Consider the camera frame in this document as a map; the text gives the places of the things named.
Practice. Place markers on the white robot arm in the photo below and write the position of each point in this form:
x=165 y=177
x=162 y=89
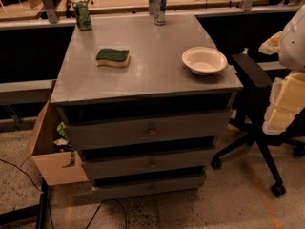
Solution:
x=287 y=98

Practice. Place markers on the green soda can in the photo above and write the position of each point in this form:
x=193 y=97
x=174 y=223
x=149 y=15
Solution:
x=83 y=20

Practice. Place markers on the grey drawer cabinet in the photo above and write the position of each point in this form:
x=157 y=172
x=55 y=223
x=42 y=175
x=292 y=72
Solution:
x=150 y=127

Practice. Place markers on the black office chair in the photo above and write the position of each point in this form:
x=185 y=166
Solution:
x=251 y=104

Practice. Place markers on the green and yellow sponge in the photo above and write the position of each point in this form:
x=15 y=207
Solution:
x=113 y=58

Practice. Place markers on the metal frame post left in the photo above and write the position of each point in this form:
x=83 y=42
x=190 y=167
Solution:
x=50 y=11

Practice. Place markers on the silver blue redbull can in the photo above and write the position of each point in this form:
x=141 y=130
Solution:
x=159 y=9

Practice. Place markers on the white paper bowl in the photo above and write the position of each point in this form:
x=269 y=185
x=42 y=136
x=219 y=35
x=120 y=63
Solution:
x=204 y=61

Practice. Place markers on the open cardboard box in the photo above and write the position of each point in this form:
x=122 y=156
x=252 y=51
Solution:
x=55 y=167

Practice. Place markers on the green wrapper in box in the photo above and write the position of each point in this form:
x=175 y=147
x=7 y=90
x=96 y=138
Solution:
x=61 y=139

